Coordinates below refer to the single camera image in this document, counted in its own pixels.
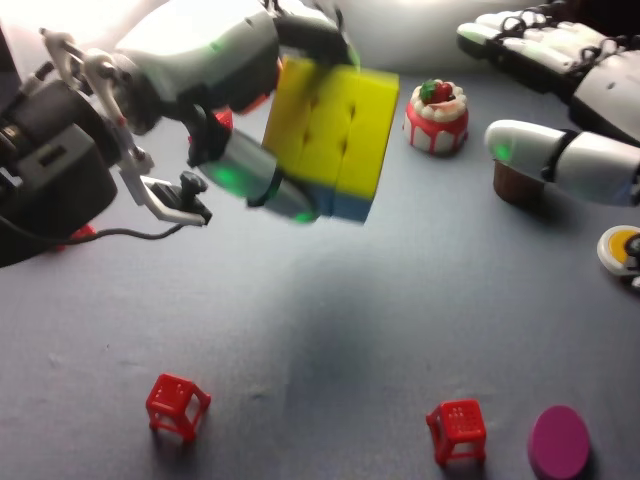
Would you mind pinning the red toy stool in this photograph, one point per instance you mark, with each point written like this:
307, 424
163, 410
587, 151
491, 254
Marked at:
172, 392
75, 235
462, 417
224, 120

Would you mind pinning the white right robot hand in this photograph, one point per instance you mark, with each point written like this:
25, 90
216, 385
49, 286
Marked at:
600, 160

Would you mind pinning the grey table cloth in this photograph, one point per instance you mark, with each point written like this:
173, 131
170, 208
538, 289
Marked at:
320, 325

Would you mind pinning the yellow disc with white rim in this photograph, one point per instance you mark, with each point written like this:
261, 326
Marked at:
612, 247

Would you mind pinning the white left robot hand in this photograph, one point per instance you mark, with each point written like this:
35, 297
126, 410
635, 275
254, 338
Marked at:
200, 65

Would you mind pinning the brown cupcake toy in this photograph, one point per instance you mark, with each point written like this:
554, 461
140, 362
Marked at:
515, 187

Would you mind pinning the multicoloured puzzle cube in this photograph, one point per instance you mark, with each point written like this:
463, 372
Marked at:
330, 140

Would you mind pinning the red strawberry cake toy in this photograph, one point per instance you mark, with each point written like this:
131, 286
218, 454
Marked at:
435, 125

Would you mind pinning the pink round disc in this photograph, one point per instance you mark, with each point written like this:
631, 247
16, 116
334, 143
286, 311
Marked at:
560, 442

